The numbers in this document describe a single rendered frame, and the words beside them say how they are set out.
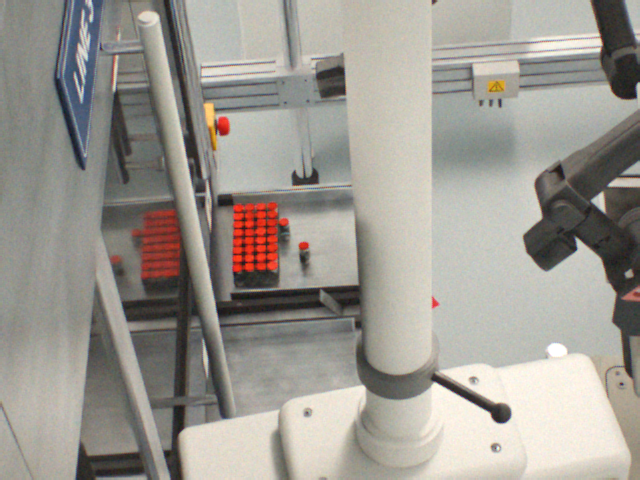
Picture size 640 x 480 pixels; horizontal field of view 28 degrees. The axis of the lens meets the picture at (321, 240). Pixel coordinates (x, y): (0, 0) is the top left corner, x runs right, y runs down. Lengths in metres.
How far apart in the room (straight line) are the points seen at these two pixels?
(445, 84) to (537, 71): 0.25
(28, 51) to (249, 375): 1.33
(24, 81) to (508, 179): 2.92
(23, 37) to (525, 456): 0.69
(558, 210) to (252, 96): 1.66
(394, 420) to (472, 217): 2.48
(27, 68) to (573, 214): 1.06
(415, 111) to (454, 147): 2.97
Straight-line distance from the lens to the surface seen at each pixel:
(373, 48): 1.00
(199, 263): 1.69
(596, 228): 2.04
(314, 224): 2.61
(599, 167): 1.97
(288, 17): 3.36
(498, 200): 3.87
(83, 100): 1.33
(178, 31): 1.76
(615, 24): 2.34
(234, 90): 3.49
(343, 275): 2.52
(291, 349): 2.41
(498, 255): 3.72
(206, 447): 1.50
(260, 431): 1.50
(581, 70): 3.57
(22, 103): 1.10
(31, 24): 1.17
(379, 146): 1.07
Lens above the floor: 2.79
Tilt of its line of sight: 48 degrees down
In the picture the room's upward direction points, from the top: 5 degrees counter-clockwise
